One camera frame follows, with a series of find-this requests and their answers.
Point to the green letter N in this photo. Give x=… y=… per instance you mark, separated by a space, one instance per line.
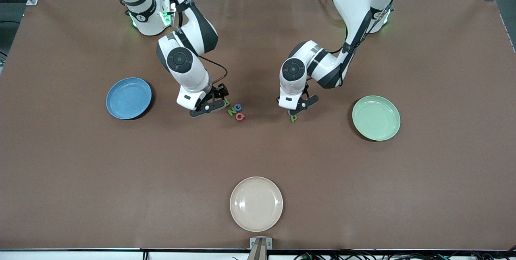
x=231 y=112

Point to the blue plate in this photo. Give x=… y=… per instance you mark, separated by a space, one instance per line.
x=128 y=98

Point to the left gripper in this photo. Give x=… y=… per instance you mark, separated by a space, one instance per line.
x=305 y=90

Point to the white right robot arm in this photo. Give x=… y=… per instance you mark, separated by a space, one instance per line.
x=185 y=66

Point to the green letter p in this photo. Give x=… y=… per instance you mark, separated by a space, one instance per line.
x=294 y=118

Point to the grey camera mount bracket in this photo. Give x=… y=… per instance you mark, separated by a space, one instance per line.
x=260 y=248

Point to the red letter Q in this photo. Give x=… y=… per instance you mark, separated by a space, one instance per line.
x=240 y=117

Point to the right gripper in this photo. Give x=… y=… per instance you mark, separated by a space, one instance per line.
x=218 y=92

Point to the green plate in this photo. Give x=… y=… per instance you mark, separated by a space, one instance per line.
x=376 y=118

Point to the blue letter G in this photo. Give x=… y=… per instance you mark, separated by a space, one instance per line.
x=238 y=108

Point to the brown table mat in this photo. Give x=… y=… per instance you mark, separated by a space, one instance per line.
x=258 y=155

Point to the beige plate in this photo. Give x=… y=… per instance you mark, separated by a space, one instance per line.
x=256 y=204

